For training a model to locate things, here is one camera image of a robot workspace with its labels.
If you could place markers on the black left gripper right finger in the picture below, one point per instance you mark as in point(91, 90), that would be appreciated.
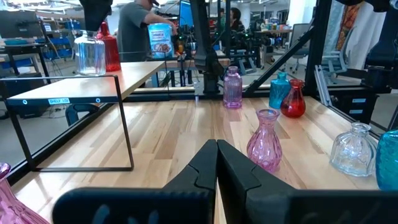
point(311, 208)

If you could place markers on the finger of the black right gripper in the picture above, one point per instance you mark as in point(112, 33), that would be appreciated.
point(88, 12)
point(104, 11)

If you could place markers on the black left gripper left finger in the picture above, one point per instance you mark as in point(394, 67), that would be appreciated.
point(140, 205)

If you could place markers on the clear ribbed cylinder glass vase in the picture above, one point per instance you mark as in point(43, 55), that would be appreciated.
point(90, 53)

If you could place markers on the red ribbed glass bottle vase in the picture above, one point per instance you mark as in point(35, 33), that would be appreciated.
point(112, 53)

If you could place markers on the clear scalloped squat glass vase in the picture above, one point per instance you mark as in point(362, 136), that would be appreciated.
point(353, 152)

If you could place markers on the pink bulbous glass vase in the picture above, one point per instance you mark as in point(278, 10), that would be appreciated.
point(264, 143)

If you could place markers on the red smooth bulbous glass vase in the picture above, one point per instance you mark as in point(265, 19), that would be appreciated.
point(293, 101)

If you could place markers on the teal patterned glass bottle vase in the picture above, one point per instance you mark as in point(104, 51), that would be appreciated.
point(279, 91)

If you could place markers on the pink tall swirl glass vase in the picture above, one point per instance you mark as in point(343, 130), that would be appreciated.
point(12, 202)

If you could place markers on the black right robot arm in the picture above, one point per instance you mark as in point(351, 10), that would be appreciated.
point(203, 46)

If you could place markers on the person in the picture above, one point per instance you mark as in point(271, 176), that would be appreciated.
point(132, 34)
point(235, 18)

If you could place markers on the blue white printed bag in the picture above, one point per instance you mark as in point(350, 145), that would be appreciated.
point(160, 40)

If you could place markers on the black workbench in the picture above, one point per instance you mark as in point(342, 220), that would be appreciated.
point(25, 49)

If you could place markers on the blue computer monitor screen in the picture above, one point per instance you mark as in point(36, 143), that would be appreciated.
point(186, 14)

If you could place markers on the teal square cut-glass vase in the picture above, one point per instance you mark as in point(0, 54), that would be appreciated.
point(388, 161)

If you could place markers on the black drawer cabinet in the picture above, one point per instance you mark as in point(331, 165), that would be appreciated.
point(354, 107)

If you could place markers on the silver aluminium extrusion bar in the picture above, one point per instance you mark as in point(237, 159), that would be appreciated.
point(323, 87)

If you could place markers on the pink ribbed glass bottle vase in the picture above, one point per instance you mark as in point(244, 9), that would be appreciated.
point(232, 88)

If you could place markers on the grey office chair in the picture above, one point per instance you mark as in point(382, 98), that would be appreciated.
point(334, 62)
point(300, 43)

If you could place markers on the colourful patterned hanging cloth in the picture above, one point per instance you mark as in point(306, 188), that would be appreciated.
point(348, 25)

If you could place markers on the wooden shelf black metal frame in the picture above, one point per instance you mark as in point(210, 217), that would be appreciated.
point(93, 85)

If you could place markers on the black aluminium table frame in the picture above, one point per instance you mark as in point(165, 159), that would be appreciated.
point(317, 46)

